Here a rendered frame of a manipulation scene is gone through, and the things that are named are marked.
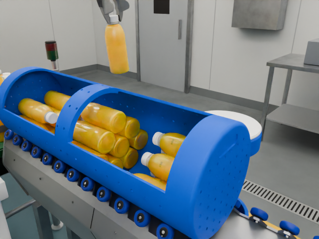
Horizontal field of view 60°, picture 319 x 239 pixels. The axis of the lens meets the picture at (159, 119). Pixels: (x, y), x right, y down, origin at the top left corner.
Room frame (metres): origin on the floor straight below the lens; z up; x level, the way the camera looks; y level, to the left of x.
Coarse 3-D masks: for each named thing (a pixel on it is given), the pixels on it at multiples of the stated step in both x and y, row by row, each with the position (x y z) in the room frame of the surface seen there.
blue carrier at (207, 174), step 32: (0, 96) 0.95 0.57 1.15; (32, 96) 1.07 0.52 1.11; (96, 96) 0.75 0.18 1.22; (128, 96) 0.85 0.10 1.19; (32, 128) 0.79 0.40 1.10; (64, 128) 0.70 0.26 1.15; (160, 128) 0.82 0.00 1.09; (192, 128) 0.73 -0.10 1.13; (224, 128) 0.51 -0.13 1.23; (64, 160) 0.71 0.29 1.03; (96, 160) 0.59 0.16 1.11; (192, 160) 0.46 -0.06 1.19; (224, 160) 0.50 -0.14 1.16; (128, 192) 0.52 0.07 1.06; (160, 192) 0.46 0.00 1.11; (192, 192) 0.42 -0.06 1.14; (224, 192) 0.52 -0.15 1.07; (192, 224) 0.42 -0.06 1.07
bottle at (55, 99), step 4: (48, 92) 1.06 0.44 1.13; (52, 92) 1.05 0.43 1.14; (56, 92) 1.04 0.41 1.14; (60, 92) 1.05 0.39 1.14; (44, 96) 1.05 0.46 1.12; (48, 96) 1.04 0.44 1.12; (52, 96) 1.03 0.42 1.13; (56, 96) 1.01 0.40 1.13; (60, 96) 1.01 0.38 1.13; (64, 96) 1.00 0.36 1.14; (68, 96) 1.00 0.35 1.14; (44, 100) 1.05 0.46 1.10; (48, 100) 1.03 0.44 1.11; (52, 100) 1.01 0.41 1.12; (56, 100) 1.00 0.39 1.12; (60, 100) 0.99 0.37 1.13; (64, 100) 0.98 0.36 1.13; (48, 104) 1.03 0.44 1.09; (52, 104) 1.01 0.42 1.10; (56, 104) 0.99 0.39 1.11; (60, 104) 0.98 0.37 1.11; (64, 104) 0.97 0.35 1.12; (56, 108) 1.00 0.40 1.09; (60, 108) 0.98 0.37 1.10
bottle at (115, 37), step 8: (112, 24) 0.95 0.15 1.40; (112, 32) 0.94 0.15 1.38; (120, 32) 0.95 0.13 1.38; (112, 40) 0.94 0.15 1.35; (120, 40) 0.94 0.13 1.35; (112, 48) 0.94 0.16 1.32; (120, 48) 0.94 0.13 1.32; (112, 56) 0.94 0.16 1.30; (120, 56) 0.94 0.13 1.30; (112, 64) 0.95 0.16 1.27; (120, 64) 0.94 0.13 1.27; (128, 64) 0.97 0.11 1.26; (112, 72) 0.95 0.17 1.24; (120, 72) 0.94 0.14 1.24
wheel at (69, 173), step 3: (72, 168) 0.75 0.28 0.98; (69, 171) 0.74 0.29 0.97; (72, 171) 0.74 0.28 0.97; (75, 171) 0.73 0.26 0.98; (78, 171) 0.74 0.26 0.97; (69, 174) 0.74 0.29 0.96; (72, 174) 0.73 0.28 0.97; (75, 174) 0.73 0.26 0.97; (78, 174) 0.73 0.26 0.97; (69, 177) 0.73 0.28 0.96; (72, 177) 0.72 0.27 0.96; (75, 177) 0.72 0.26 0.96; (78, 177) 0.73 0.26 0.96; (69, 180) 0.72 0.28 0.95; (72, 180) 0.72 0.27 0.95; (75, 180) 0.72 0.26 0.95
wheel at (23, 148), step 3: (24, 141) 0.94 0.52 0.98; (27, 141) 0.93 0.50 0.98; (24, 144) 0.93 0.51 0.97; (27, 144) 0.92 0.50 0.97; (30, 144) 0.92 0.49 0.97; (21, 147) 0.93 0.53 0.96; (24, 147) 0.92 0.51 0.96; (27, 147) 0.91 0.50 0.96; (30, 147) 0.92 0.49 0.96; (24, 150) 0.91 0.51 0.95; (27, 150) 0.91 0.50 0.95
